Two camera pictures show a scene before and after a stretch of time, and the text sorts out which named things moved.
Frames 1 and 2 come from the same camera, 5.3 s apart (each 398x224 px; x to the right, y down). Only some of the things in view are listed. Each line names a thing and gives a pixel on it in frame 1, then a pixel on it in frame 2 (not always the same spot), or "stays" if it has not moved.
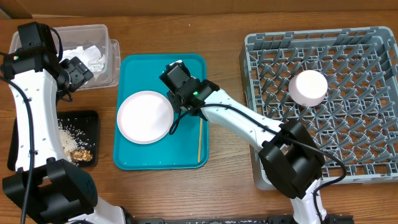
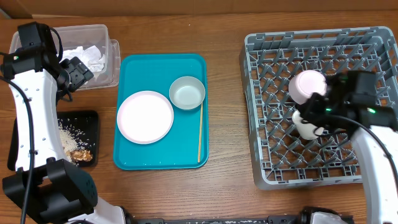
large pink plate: [145, 117] stays
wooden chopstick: [199, 139] stays
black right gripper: [175, 97] to [311, 112]
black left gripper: [80, 72] stays
